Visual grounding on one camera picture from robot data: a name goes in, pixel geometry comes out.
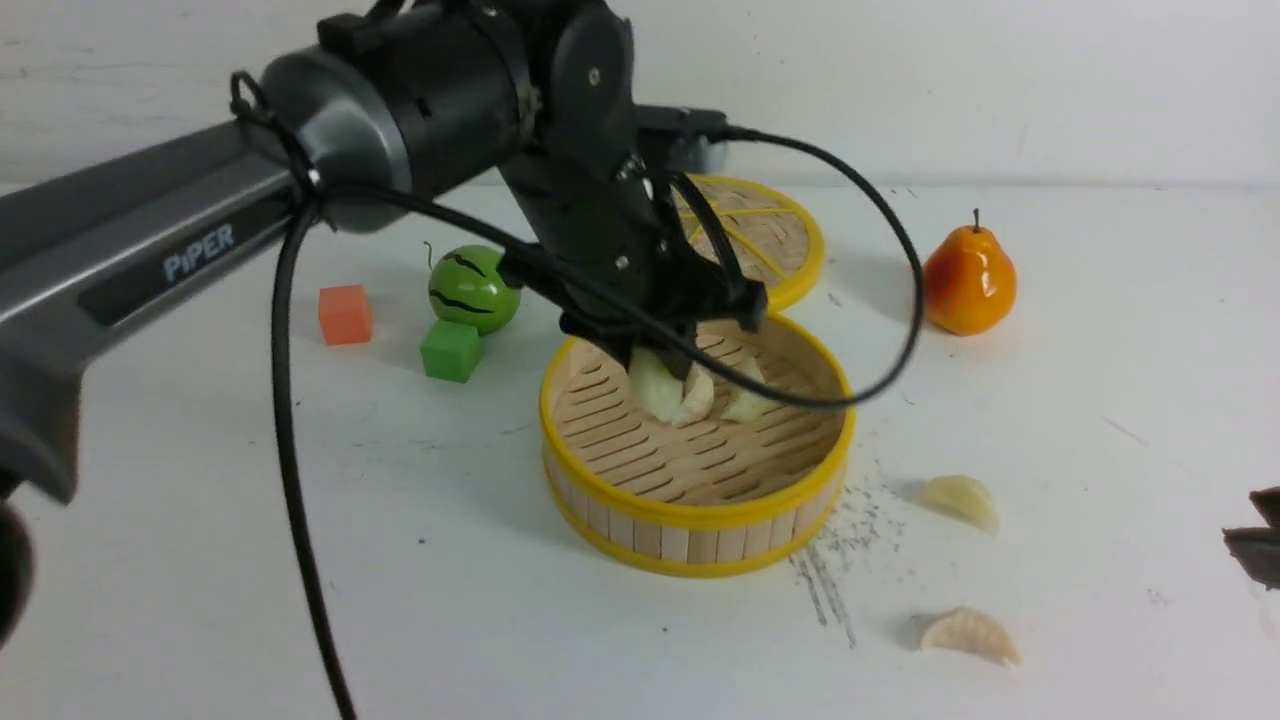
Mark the green cube block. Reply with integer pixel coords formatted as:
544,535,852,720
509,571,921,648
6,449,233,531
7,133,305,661
419,320,483,384

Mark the green toy watermelon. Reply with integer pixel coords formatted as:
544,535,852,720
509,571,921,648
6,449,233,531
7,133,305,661
428,243,521,336

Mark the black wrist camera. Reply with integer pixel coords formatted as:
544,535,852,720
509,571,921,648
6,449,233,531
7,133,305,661
635,105,730,176

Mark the yellow rimmed woven steamer lid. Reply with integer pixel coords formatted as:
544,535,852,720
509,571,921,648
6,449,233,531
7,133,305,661
692,176,826,313

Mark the pale green dumpling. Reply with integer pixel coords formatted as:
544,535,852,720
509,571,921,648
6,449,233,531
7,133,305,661
627,347,687,427

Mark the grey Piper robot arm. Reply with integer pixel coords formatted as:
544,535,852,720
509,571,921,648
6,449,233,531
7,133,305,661
1,1,768,503

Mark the black cable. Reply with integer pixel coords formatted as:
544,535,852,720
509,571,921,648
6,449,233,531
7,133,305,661
228,70,925,720

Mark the orange yellow toy pear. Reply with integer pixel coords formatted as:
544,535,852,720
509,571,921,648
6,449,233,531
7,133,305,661
923,208,1018,337

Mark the orange cube block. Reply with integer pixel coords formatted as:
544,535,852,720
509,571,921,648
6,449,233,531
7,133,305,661
317,284,374,346

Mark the yellow rimmed bamboo steamer tray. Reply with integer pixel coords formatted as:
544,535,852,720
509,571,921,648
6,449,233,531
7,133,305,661
538,340,856,578

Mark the white dumpling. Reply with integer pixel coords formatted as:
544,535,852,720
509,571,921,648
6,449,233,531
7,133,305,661
673,364,716,427
918,607,1023,666

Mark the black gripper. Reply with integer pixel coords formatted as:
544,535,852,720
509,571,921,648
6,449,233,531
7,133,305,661
498,1,769,380

